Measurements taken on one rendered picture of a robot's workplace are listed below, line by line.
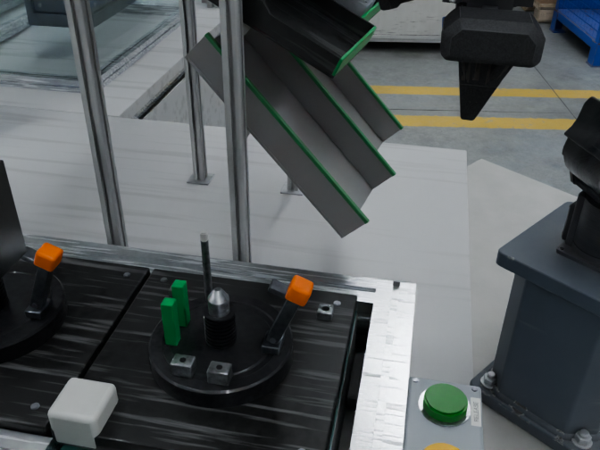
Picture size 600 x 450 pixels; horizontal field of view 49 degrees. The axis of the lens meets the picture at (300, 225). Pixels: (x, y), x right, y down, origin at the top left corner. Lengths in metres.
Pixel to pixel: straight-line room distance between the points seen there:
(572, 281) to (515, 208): 0.52
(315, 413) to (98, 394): 0.19
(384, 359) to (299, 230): 0.40
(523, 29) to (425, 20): 4.21
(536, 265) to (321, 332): 0.22
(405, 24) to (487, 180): 3.45
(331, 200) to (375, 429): 0.28
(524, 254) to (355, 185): 0.28
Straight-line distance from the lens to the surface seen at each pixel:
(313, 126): 0.87
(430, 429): 0.63
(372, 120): 1.02
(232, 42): 0.71
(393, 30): 4.63
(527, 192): 1.22
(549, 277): 0.66
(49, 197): 1.20
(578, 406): 0.74
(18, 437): 0.65
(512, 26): 0.43
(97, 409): 0.61
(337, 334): 0.69
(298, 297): 0.58
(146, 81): 1.66
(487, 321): 0.91
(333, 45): 0.77
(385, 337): 0.70
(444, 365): 0.83
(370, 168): 0.88
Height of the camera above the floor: 1.43
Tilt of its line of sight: 33 degrees down
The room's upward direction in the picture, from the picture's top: 1 degrees clockwise
